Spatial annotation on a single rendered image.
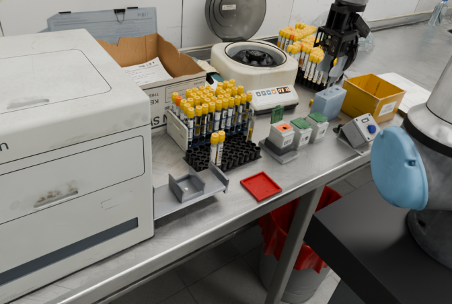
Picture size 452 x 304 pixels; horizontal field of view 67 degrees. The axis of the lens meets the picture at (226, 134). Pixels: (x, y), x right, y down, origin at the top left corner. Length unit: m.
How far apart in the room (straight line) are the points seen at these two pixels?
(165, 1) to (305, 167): 0.68
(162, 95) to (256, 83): 0.30
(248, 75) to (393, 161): 0.57
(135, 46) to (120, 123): 0.64
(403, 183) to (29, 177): 0.47
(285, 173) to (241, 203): 0.15
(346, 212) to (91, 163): 0.45
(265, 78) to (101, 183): 0.64
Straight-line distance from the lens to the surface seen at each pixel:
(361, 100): 1.09
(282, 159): 0.85
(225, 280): 1.65
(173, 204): 0.67
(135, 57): 1.11
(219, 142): 0.74
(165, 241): 0.67
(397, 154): 0.52
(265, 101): 1.02
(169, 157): 0.83
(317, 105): 0.99
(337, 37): 0.86
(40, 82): 0.52
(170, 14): 1.20
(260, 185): 0.78
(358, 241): 0.65
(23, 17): 1.07
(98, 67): 0.54
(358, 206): 0.71
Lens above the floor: 1.41
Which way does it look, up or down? 36 degrees down
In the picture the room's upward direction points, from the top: 8 degrees clockwise
